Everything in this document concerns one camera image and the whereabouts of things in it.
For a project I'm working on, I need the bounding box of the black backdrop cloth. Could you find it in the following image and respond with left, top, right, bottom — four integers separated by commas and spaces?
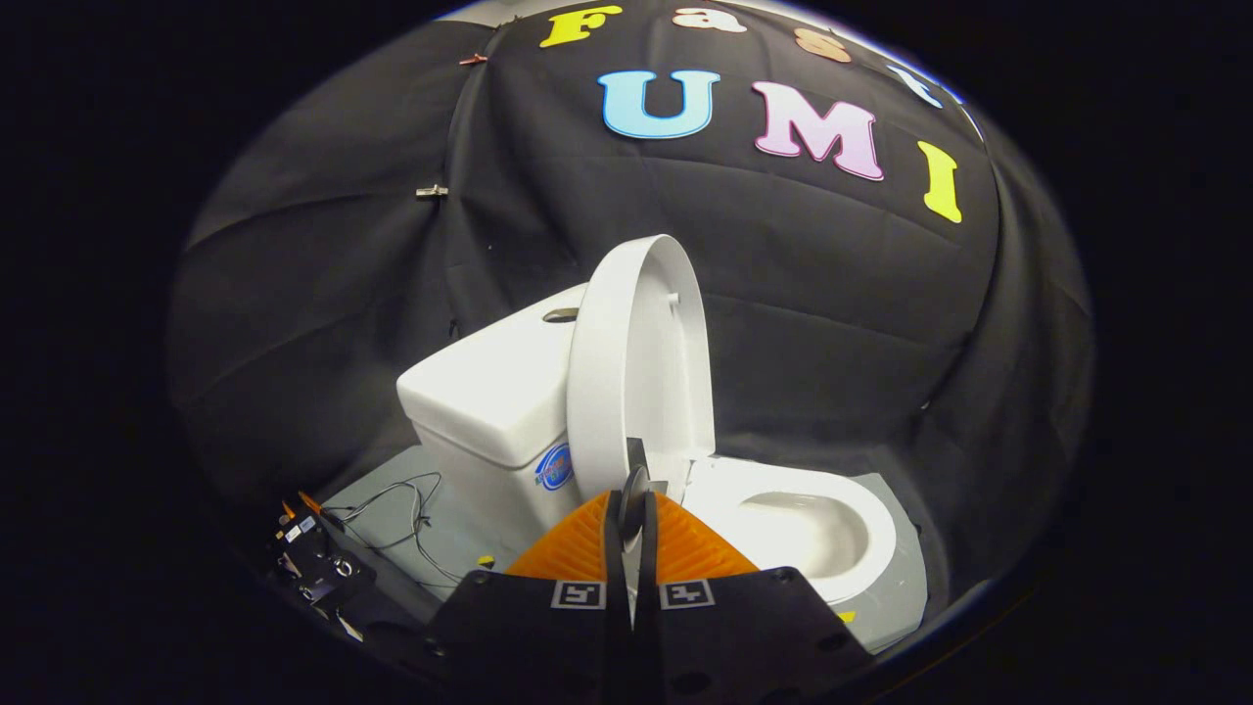
166, 0, 1095, 613

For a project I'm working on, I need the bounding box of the thin black cable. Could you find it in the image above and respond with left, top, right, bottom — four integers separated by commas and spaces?
321, 472, 463, 590

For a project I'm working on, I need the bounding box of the white toilet lid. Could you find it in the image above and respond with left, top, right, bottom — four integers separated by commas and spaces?
566, 233, 718, 506

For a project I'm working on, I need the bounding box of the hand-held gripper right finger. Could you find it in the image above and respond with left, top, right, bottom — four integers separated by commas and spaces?
632, 490, 874, 705

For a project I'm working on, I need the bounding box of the white ceramic toilet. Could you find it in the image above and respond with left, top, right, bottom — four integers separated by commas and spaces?
396, 282, 899, 608

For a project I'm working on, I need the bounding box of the black device with orange tips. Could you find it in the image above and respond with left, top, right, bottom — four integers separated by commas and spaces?
269, 493, 441, 643

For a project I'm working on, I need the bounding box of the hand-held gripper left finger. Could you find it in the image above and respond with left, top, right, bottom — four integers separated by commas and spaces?
426, 490, 633, 705

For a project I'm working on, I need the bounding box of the black round lid tab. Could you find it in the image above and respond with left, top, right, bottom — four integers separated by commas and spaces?
617, 437, 671, 541

